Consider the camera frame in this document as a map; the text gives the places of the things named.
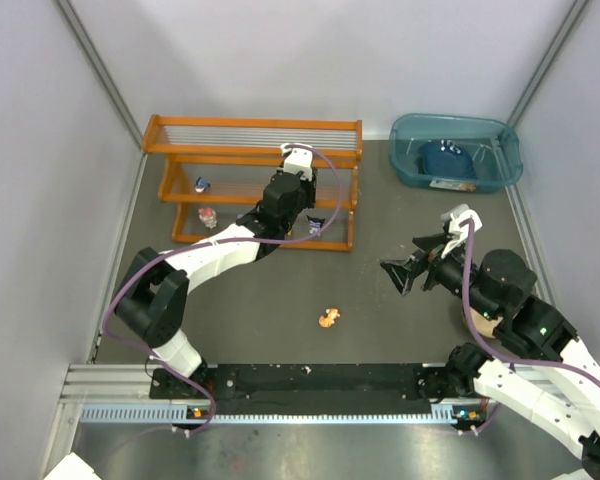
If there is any blue donkey toy figure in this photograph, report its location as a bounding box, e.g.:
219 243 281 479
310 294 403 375
194 177 211 193

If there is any tan rabbit toy figure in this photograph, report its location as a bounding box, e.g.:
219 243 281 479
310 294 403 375
318 308 341 328

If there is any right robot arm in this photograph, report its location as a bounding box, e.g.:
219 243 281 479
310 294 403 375
380 234 600 479

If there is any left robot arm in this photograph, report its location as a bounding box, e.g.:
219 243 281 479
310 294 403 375
114 170 317 381

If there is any orange wooden shelf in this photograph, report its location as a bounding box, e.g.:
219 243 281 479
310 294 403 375
142 114 363 252

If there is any purple black toy figure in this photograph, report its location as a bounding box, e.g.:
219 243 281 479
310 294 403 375
306 215 326 237

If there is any round wooden disc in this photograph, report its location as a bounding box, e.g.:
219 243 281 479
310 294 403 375
461 308 503 339

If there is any printed label card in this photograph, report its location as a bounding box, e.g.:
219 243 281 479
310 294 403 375
429 179 477 192

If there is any pink bunny toy figure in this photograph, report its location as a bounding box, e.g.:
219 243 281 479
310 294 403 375
198 207 217 230

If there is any dark blue cloth bag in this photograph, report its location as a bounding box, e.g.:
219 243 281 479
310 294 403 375
417 139 477 179

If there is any teal plastic bin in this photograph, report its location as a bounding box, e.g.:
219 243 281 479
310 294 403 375
388 113 523 194

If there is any white object bottom left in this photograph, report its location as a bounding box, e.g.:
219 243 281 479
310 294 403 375
43 452 101 480

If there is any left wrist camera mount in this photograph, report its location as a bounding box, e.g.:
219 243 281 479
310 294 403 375
280 143 314 181

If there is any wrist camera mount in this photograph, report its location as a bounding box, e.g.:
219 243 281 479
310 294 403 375
280 143 314 181
441 204 483 259

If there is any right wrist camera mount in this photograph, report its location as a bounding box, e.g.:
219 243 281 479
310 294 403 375
441 204 483 259

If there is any grey slotted cable duct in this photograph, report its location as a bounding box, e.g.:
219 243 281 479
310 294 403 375
79 404 486 426

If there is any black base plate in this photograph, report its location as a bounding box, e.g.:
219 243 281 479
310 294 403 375
148 362 486 416

